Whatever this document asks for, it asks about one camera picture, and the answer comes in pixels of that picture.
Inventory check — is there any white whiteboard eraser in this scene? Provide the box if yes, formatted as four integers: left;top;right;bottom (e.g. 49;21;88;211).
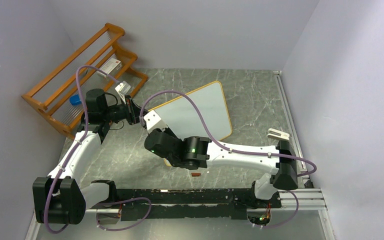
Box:
267;128;290;142

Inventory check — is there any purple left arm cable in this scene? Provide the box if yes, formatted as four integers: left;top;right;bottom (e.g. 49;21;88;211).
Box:
42;65;123;235

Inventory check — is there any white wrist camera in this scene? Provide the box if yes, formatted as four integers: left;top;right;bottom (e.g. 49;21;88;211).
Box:
114;81;131;104
143;110;169;134

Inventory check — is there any yellow framed whiteboard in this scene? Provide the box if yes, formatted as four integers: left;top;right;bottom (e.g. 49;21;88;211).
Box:
147;80;234;167

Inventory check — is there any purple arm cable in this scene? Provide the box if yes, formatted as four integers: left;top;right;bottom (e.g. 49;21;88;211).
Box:
139;90;318;178
42;65;123;235

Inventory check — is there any brown marker cap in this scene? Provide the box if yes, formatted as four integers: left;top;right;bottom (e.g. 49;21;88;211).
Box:
191;172;202;177

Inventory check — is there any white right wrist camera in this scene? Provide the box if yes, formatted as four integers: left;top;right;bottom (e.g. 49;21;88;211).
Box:
143;110;169;134

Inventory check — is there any orange wooden rack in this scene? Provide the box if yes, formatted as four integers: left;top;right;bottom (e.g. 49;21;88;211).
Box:
21;22;149;140

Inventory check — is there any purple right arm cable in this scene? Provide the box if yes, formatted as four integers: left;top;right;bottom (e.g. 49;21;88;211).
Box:
139;90;318;178

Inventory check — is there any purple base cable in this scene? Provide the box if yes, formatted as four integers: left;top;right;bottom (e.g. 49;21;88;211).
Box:
251;190;300;230
92;197;153;232

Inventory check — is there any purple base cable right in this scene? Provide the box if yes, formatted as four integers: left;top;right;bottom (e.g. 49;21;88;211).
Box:
251;190;300;230

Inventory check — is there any blue cube block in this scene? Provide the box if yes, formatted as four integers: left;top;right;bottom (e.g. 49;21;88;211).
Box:
68;94;82;106

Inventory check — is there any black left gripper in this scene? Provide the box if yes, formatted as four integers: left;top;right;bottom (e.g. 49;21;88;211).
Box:
102;95;149;126

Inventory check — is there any grey cardboard box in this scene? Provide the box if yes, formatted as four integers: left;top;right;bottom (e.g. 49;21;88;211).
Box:
96;57;122;78

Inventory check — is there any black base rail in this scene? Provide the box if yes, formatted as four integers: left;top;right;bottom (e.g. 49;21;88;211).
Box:
89;187;282;221

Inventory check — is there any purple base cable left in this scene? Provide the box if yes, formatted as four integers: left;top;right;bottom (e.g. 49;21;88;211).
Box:
92;197;153;232

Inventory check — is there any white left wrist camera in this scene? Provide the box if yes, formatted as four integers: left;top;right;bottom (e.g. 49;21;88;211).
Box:
114;81;131;104

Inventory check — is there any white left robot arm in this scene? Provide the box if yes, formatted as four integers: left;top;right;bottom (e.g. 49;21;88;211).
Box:
32;88;141;225

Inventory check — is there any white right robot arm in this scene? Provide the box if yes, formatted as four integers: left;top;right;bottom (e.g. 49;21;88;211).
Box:
144;129;299;207

